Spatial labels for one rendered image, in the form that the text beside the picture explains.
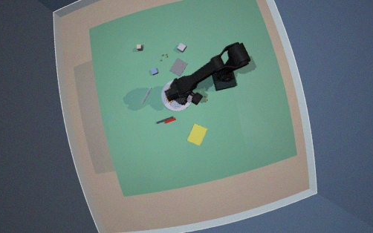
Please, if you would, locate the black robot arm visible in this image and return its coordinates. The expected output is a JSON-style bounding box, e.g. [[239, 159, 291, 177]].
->
[[164, 42, 250, 105]]

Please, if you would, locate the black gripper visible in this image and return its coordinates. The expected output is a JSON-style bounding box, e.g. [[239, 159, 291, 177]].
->
[[170, 78, 203, 105]]

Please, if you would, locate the small blue block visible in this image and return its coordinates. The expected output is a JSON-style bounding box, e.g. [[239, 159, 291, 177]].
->
[[151, 68, 158, 75]]

